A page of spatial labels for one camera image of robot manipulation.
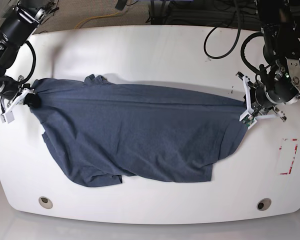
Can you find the left table cable grommet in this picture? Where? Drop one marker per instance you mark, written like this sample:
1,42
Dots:
45,202

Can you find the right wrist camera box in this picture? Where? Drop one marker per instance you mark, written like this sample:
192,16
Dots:
7,117

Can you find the table cable grommet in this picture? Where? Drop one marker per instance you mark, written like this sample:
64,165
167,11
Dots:
264,204
45,202

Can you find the right table cable grommet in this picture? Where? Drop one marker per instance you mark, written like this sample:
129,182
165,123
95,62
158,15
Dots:
264,204

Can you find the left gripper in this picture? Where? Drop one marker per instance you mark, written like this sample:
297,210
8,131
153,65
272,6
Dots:
259,111

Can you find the red tape rectangle marking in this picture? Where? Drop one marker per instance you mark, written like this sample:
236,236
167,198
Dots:
286,155

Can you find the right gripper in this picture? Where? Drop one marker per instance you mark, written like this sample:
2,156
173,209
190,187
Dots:
24,95

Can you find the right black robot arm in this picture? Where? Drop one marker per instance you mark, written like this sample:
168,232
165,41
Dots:
22,20

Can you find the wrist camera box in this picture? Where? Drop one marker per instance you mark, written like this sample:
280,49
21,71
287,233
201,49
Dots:
248,119
7,117

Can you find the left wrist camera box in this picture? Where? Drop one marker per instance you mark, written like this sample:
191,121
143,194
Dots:
248,119

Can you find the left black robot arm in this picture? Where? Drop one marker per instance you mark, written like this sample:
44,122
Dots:
278,82

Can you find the dark blue T-shirt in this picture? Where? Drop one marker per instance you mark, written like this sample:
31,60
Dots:
98,132

